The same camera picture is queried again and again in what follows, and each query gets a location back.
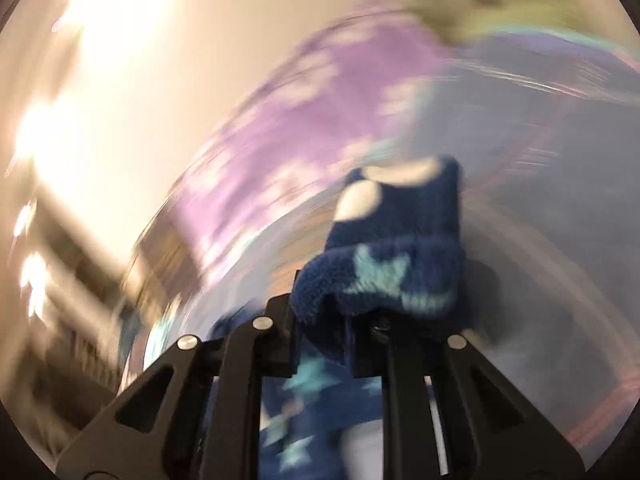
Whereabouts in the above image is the navy fleece star garment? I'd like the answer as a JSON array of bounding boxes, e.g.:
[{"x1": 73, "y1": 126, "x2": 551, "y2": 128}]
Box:
[{"x1": 258, "y1": 156, "x2": 465, "y2": 479}]

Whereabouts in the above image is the purple floral pillow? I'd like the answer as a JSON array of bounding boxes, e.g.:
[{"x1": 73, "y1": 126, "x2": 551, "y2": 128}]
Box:
[{"x1": 169, "y1": 0, "x2": 448, "y2": 285}]

